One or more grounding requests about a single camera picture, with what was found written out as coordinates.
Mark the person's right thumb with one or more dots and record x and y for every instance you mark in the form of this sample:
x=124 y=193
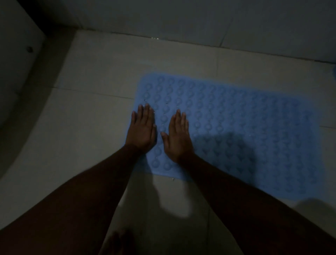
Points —
x=164 y=139

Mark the person's right forearm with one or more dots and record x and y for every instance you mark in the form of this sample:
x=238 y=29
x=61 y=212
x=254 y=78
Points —
x=252 y=210

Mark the blue bumpy rubber bath mat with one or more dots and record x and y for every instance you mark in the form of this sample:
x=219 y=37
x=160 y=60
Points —
x=236 y=126

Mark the person's left hand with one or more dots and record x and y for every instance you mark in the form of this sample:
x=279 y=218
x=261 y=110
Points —
x=140 y=134

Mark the white cabinet panel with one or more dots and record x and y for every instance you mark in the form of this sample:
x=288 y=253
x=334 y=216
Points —
x=18 y=57

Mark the person's left middle finger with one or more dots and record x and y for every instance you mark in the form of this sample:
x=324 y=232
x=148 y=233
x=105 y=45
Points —
x=145 y=113

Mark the small dark round knob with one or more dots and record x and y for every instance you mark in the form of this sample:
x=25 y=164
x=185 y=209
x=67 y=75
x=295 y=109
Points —
x=30 y=49

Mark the person's right little finger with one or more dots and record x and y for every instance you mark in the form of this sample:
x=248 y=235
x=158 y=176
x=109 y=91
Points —
x=187 y=125

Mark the person's left thumb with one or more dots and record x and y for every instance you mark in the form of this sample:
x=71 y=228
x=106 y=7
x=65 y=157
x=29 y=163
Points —
x=153 y=134

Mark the person's right middle finger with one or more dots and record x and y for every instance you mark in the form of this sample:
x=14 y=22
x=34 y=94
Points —
x=178 y=119

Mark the person's left forearm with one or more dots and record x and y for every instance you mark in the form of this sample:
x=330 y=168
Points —
x=78 y=199

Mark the person's left little finger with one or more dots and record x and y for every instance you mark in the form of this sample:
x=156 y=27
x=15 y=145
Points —
x=133 y=117

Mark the person's right hand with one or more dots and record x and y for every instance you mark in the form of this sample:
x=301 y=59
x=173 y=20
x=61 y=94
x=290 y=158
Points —
x=178 y=143

